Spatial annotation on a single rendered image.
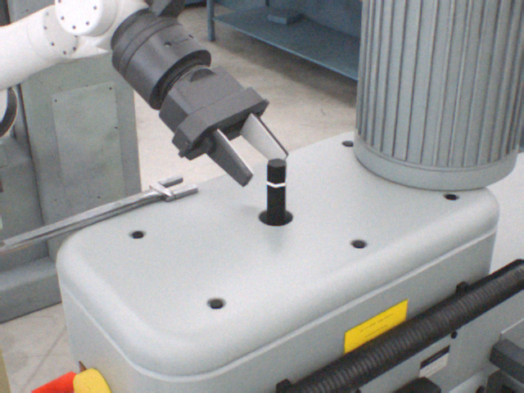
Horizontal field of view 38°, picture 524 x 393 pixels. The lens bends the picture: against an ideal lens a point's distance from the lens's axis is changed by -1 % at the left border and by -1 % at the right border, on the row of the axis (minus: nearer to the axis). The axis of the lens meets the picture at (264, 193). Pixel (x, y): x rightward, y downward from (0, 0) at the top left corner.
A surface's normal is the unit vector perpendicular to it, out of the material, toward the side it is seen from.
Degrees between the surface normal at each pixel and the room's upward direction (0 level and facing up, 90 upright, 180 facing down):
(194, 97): 30
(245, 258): 0
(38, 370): 0
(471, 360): 90
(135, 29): 50
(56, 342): 0
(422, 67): 90
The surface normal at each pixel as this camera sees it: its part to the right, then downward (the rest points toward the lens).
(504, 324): 0.61, 0.39
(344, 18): -0.79, 0.30
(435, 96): -0.28, 0.47
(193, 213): 0.00, -0.87
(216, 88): 0.39, -0.60
